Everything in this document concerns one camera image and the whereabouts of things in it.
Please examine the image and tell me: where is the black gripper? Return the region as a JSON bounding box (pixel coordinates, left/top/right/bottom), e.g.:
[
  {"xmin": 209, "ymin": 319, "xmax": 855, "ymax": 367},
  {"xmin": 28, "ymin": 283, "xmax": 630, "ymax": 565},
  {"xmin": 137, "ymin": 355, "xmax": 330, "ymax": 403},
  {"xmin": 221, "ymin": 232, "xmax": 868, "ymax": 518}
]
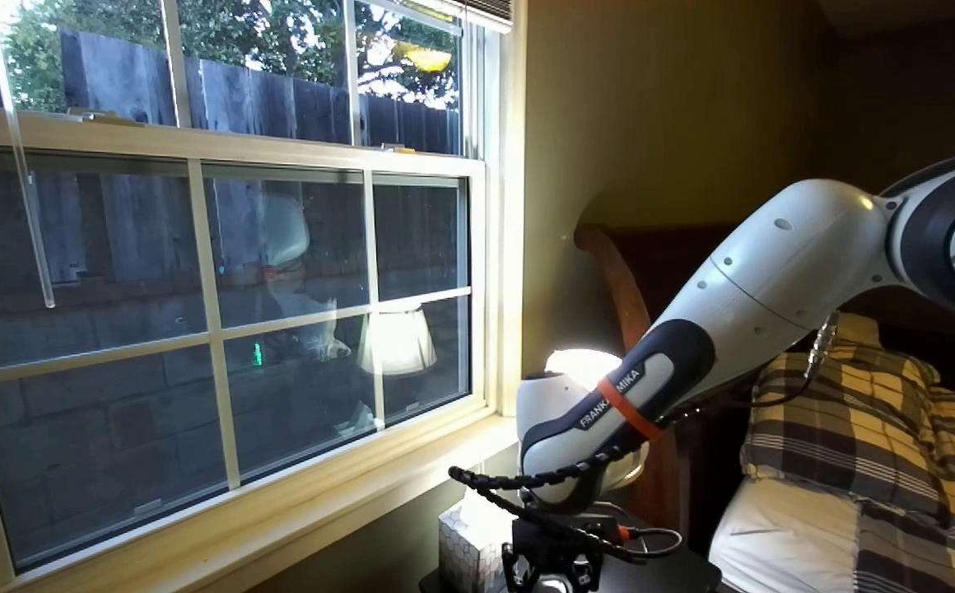
[{"xmin": 497, "ymin": 510, "xmax": 609, "ymax": 593}]

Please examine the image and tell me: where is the white framed window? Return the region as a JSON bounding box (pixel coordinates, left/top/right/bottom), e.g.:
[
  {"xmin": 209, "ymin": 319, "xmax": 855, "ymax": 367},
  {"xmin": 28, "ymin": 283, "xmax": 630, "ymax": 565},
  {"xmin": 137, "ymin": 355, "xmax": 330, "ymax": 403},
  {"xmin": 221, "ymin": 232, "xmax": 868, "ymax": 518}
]
[{"xmin": 0, "ymin": 0, "xmax": 530, "ymax": 593}]

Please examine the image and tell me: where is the patterned tissue box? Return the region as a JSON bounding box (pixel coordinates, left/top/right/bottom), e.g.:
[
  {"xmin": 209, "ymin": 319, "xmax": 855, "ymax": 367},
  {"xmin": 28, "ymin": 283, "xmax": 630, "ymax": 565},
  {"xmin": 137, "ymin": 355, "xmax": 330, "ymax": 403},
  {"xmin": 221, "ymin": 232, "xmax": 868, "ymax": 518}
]
[{"xmin": 433, "ymin": 497, "xmax": 523, "ymax": 593}]

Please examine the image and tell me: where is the black side table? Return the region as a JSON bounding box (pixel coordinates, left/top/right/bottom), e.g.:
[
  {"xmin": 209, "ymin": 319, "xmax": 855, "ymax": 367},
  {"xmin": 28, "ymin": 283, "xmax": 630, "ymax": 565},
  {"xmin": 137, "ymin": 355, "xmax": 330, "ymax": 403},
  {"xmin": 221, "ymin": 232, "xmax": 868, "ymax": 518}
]
[{"xmin": 414, "ymin": 543, "xmax": 720, "ymax": 593}]

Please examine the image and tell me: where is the table lamp with white shade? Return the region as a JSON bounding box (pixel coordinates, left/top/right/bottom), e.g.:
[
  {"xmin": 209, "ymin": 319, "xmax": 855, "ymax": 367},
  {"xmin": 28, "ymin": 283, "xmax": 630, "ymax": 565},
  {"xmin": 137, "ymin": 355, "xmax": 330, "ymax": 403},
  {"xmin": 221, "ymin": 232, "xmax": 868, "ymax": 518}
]
[{"xmin": 515, "ymin": 341, "xmax": 654, "ymax": 497}]

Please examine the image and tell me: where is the white pillow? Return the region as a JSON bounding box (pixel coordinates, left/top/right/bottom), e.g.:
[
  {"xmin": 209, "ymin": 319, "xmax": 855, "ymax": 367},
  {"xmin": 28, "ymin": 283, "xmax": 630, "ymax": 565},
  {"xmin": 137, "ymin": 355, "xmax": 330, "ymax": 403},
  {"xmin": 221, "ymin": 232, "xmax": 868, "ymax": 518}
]
[{"xmin": 703, "ymin": 473, "xmax": 868, "ymax": 593}]

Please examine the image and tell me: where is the dark wooden headboard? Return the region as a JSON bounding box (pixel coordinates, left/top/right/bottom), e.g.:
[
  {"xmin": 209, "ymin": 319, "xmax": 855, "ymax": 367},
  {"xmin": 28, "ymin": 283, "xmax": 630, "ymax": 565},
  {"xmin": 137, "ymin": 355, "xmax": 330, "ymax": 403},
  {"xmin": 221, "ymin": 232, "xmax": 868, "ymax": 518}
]
[{"xmin": 574, "ymin": 222, "xmax": 747, "ymax": 553}]

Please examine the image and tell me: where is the clear blind wand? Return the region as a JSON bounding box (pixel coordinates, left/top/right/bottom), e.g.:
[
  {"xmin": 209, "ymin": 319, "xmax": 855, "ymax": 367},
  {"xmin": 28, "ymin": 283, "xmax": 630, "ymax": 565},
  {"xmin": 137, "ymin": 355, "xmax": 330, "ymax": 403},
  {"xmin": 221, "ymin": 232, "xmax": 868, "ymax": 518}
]
[{"xmin": 0, "ymin": 0, "xmax": 60, "ymax": 314}]

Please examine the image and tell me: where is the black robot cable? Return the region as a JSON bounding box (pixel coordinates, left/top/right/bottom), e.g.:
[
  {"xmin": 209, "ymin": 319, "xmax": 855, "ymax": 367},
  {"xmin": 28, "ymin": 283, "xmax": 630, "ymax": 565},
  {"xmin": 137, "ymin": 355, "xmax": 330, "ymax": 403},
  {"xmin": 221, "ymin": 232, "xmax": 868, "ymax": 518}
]
[{"xmin": 444, "ymin": 317, "xmax": 842, "ymax": 558}]

